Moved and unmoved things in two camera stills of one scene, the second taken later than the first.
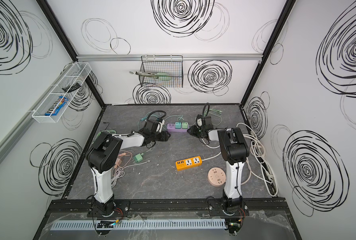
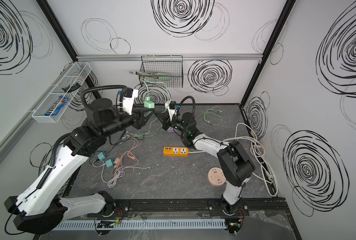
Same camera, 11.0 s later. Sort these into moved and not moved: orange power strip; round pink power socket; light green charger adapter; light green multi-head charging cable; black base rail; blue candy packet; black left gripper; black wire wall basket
Moved: light green charger adapter; black left gripper; orange power strip
Not moved: black wire wall basket; light green multi-head charging cable; round pink power socket; blue candy packet; black base rail
